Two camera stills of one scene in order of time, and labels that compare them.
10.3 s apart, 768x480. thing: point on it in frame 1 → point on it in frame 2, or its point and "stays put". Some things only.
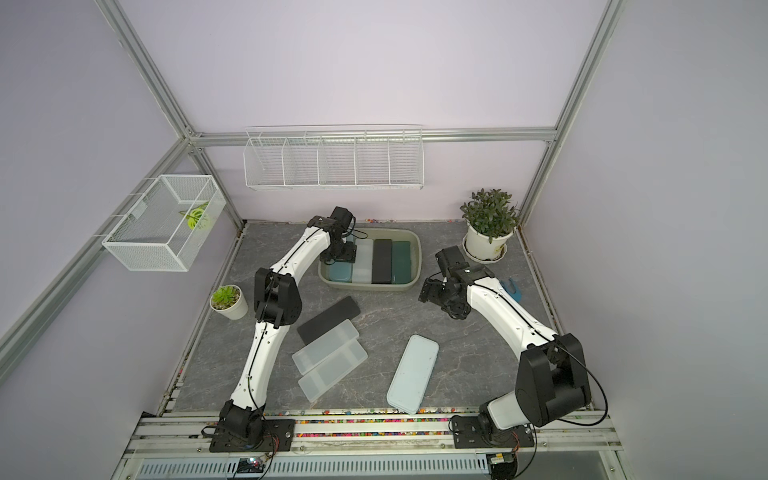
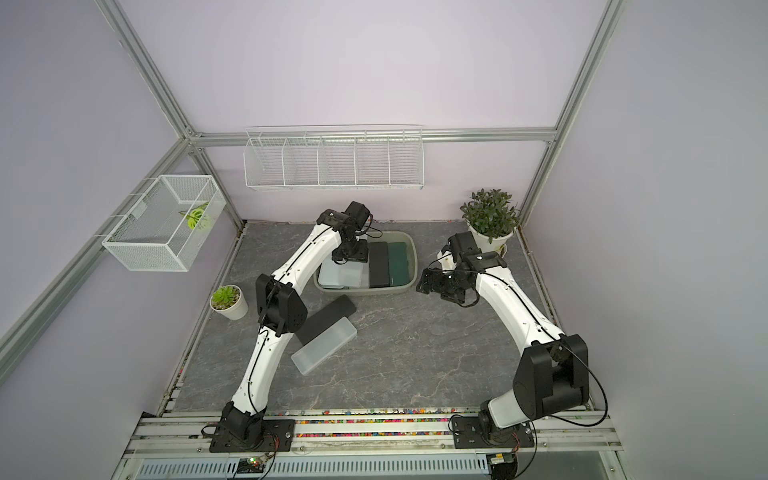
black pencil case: (382, 261) stays put
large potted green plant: (490, 217) stays put
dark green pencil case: (401, 262) stays put
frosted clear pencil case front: (317, 381) → (354, 274)
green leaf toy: (194, 214) stays put
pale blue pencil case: (410, 383) → (332, 274)
